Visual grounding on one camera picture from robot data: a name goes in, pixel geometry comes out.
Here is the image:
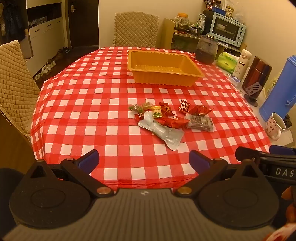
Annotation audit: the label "long silver pouch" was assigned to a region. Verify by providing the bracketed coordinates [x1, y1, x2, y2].
[137, 111, 184, 151]

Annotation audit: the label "beige quilted chair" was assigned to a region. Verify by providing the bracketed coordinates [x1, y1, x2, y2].
[113, 11, 160, 48]
[0, 40, 41, 138]

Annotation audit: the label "light blue toaster oven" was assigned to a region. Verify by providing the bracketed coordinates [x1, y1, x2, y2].
[209, 12, 247, 48]

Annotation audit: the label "hanging dark clothes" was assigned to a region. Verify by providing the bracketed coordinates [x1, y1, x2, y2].
[0, 0, 26, 45]

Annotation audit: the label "red white-print candy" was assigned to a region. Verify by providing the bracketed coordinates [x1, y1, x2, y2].
[178, 99, 191, 115]

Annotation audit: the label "grey dark snack packet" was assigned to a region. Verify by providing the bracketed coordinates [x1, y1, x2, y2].
[185, 115, 215, 132]

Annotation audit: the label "brown thermos flask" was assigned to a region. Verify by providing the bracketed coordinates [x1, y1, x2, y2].
[242, 56, 273, 93]

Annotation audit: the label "white rabbit-print bottle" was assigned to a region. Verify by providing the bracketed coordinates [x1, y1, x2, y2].
[233, 49, 252, 76]

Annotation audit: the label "wide red snack packet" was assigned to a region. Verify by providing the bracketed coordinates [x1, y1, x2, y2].
[188, 105, 214, 116]

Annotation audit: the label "blue basket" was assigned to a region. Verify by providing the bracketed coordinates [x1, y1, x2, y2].
[205, 3, 227, 13]

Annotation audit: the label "green white bag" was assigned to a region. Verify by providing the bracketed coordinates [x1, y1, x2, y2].
[196, 13, 206, 33]

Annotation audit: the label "large red snack packet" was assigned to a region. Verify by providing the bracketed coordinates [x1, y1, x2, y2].
[162, 116, 190, 129]

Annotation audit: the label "blue plastic pitcher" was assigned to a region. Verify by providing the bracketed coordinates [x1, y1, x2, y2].
[259, 55, 296, 122]

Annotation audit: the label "dark glass jar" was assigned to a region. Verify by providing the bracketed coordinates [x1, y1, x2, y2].
[195, 35, 219, 65]

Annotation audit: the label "white cabinet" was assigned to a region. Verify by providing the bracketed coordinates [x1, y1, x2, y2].
[24, 0, 70, 77]

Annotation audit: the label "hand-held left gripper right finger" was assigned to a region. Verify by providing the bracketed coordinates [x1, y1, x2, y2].
[173, 150, 269, 198]

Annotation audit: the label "red gold-print candy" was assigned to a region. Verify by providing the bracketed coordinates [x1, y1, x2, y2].
[159, 102, 175, 116]

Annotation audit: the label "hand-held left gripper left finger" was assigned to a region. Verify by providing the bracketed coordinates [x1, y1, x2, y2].
[22, 149, 115, 198]

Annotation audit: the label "person's right hand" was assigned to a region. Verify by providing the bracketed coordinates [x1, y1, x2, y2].
[281, 185, 296, 223]

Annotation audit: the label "white patterned mug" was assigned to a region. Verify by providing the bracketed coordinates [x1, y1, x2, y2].
[265, 113, 287, 141]

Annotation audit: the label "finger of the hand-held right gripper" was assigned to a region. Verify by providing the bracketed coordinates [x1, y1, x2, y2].
[269, 145, 296, 156]
[235, 146, 270, 162]

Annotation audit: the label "orange-lid plastic jar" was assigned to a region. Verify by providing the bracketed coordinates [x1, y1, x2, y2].
[173, 13, 190, 31]

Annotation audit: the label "wooden shelf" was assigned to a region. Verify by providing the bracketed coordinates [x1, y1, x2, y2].
[162, 18, 247, 55]

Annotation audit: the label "blue white tissue packet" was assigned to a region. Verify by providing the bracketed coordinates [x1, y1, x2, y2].
[227, 74, 242, 88]

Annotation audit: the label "red checkered tablecloth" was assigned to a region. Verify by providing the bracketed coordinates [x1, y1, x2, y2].
[30, 46, 271, 193]

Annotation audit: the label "row of shoes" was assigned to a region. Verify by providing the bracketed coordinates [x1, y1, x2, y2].
[34, 46, 70, 80]

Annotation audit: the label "orange plastic tray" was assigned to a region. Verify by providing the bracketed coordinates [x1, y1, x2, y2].
[127, 50, 206, 87]

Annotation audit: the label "dark door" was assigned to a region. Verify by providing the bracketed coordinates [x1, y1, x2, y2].
[68, 0, 100, 48]

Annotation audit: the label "green tissue pack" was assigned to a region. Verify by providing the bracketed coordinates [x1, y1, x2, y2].
[216, 51, 238, 74]

